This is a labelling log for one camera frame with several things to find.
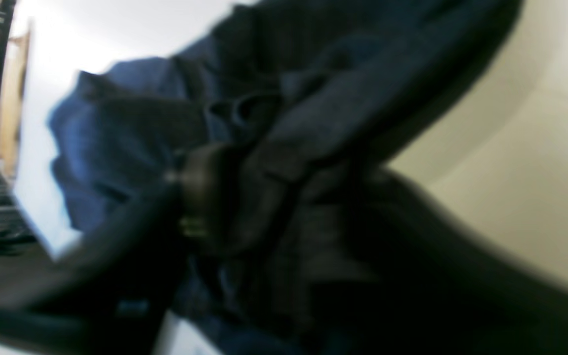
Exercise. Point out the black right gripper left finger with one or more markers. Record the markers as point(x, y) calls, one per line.
point(107, 295)

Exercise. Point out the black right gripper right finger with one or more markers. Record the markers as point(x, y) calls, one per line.
point(406, 280)

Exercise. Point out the dark navy T-shirt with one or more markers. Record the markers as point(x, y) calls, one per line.
point(296, 86)

